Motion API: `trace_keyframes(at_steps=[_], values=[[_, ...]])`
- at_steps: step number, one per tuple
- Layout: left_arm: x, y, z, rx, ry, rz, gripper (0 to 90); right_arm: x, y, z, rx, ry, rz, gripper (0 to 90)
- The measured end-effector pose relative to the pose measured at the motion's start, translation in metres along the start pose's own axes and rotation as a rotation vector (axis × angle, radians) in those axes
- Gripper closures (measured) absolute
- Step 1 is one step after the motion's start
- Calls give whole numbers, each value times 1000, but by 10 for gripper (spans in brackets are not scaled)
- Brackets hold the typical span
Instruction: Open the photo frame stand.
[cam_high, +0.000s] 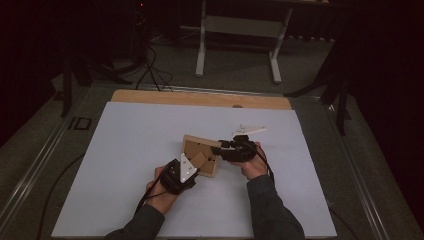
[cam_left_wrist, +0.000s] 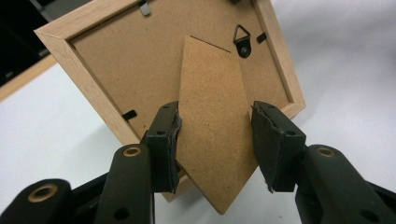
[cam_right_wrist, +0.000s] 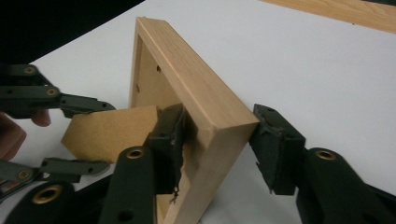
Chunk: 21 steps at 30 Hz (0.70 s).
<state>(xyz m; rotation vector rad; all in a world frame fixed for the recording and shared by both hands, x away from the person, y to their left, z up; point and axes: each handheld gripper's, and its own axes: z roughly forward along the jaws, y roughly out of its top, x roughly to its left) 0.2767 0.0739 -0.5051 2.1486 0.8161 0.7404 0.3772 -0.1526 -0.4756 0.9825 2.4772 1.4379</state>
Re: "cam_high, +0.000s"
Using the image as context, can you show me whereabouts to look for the wooden picture frame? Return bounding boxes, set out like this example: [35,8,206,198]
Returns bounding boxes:
[180,133,223,179]

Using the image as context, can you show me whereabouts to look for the person's left hand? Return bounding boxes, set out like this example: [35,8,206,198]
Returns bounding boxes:
[145,165,181,216]

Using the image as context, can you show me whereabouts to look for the black metal stand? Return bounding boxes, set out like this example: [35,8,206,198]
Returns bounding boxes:
[60,54,133,118]
[284,19,354,136]

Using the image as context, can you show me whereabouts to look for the black floor cable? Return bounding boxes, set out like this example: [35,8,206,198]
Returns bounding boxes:
[35,152,86,240]

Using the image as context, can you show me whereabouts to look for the white table mat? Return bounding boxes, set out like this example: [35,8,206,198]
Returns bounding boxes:
[51,101,338,239]

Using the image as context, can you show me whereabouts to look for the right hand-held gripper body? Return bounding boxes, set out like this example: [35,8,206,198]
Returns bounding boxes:
[219,124,267,164]

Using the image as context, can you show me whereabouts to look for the hand-held gripper cable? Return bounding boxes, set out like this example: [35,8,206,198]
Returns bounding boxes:
[253,143,276,185]
[134,178,166,215]

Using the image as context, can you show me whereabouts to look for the left hand-held gripper cable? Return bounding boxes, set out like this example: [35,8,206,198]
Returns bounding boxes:
[134,178,166,215]

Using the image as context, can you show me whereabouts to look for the right hand-held gripper cable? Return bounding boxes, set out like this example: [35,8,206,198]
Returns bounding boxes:
[253,143,276,185]

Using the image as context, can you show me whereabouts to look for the person's right hand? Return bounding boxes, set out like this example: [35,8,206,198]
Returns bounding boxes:
[229,141,270,181]

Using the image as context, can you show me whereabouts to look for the black floor cables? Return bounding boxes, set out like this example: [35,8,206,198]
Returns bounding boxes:
[134,42,175,93]

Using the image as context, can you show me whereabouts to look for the black floor socket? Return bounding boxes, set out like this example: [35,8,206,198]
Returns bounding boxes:
[67,116,93,132]

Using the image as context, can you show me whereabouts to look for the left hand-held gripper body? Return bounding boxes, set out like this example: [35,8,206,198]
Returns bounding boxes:
[159,152,199,196]

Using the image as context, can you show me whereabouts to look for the aluminium floor rail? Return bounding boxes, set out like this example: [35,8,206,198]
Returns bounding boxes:
[323,102,392,240]
[0,111,75,232]
[89,82,322,100]

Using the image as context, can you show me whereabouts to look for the white metal desk frame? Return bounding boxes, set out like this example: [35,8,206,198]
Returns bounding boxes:
[179,0,332,85]

